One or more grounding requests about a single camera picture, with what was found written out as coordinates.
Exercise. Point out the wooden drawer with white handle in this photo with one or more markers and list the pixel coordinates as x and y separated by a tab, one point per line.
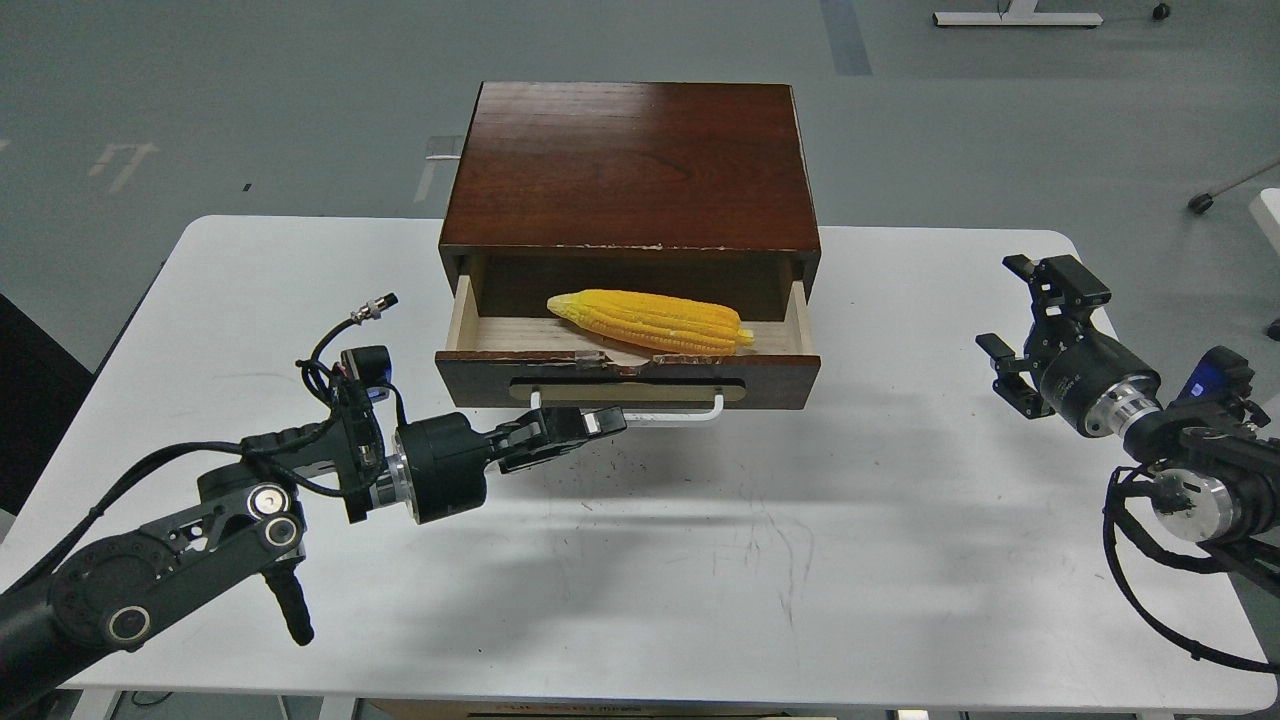
503	344

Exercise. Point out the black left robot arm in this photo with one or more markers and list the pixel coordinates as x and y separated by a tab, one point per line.
83	601

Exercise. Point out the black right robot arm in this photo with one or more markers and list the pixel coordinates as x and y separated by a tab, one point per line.
1209	476

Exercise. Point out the white stand base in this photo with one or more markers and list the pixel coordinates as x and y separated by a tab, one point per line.
1017	14

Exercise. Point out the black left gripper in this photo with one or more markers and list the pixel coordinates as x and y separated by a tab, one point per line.
445	458

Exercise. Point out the black caster with grey leg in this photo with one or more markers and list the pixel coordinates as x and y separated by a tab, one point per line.
1202	202

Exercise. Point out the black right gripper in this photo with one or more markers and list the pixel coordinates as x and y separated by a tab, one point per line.
1096	384

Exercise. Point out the yellow corn cob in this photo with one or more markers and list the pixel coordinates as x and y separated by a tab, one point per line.
663	323

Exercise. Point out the dark wooden drawer cabinet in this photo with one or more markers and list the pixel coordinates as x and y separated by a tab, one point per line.
671	187

